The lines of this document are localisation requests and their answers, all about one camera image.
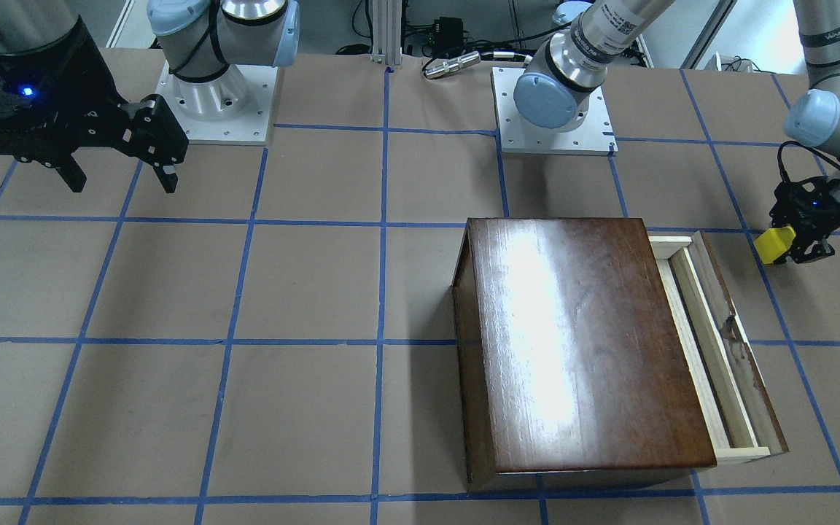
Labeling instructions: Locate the aluminium frame post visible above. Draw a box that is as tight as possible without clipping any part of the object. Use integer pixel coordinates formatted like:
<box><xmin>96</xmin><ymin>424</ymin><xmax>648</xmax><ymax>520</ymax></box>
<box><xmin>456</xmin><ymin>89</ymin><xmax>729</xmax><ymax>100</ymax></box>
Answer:
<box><xmin>365</xmin><ymin>0</ymin><xmax>403</xmax><ymax>71</ymax></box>

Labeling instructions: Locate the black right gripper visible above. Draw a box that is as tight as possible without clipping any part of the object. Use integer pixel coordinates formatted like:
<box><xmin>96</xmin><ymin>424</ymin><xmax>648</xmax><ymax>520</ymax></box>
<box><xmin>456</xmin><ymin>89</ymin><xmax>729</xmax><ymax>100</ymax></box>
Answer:
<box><xmin>0</xmin><ymin>19</ymin><xmax>189</xmax><ymax>194</ymax></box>

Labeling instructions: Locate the yellow block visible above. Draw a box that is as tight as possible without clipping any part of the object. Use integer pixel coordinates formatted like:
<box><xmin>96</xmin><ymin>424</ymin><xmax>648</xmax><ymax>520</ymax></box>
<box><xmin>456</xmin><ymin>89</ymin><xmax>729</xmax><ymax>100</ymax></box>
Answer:
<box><xmin>753</xmin><ymin>225</ymin><xmax>796</xmax><ymax>265</ymax></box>

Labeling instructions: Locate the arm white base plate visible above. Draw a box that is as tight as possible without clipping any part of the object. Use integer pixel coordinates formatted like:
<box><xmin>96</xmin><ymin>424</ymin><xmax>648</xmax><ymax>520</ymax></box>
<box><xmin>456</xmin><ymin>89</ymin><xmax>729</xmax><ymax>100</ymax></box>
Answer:
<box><xmin>156</xmin><ymin>63</ymin><xmax>282</xmax><ymax>147</ymax></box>
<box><xmin>492</xmin><ymin>67</ymin><xmax>619</xmax><ymax>155</ymax></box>

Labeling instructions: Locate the dark wooden drawer cabinet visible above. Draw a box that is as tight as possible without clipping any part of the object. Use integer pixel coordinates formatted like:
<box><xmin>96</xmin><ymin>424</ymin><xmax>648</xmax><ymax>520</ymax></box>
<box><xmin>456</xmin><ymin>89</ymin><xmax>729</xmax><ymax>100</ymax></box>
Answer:
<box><xmin>451</xmin><ymin>218</ymin><xmax>717</xmax><ymax>491</ymax></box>

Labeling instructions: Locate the wooden drawer with white handle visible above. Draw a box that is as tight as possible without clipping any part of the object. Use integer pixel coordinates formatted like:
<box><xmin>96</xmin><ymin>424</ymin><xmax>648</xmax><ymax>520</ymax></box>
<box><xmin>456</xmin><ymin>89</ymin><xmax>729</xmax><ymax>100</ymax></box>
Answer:
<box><xmin>649</xmin><ymin>232</ymin><xmax>790</xmax><ymax>466</ymax></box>

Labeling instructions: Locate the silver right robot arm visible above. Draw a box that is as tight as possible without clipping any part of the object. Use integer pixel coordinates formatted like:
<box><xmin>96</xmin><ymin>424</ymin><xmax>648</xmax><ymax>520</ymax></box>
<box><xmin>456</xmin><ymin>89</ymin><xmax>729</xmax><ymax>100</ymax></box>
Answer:
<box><xmin>0</xmin><ymin>1</ymin><xmax>300</xmax><ymax>193</ymax></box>

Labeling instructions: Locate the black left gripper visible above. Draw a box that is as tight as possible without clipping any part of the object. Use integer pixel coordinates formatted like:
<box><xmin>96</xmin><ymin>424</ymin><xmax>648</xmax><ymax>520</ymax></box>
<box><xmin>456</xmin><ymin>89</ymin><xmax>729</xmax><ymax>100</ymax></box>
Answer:
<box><xmin>769</xmin><ymin>176</ymin><xmax>840</xmax><ymax>265</ymax></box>

